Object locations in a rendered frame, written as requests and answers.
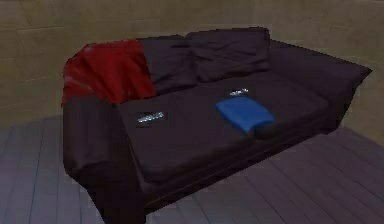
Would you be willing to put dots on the dark purple back pillow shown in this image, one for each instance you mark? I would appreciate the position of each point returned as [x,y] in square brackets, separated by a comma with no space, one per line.
[170,65]
[230,55]

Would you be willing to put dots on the small silver remote control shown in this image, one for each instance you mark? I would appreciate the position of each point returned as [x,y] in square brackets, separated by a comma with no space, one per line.
[239,91]

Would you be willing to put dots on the dark purple sofa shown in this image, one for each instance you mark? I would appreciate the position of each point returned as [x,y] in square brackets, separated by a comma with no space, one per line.
[200,140]

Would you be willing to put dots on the black remote control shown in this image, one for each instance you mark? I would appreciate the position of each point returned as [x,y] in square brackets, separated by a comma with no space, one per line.
[151,117]

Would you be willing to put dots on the red blanket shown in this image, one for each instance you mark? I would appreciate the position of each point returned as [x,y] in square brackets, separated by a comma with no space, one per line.
[110,71]

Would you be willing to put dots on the blue cushion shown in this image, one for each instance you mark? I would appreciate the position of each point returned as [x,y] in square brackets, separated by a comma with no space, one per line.
[244,113]

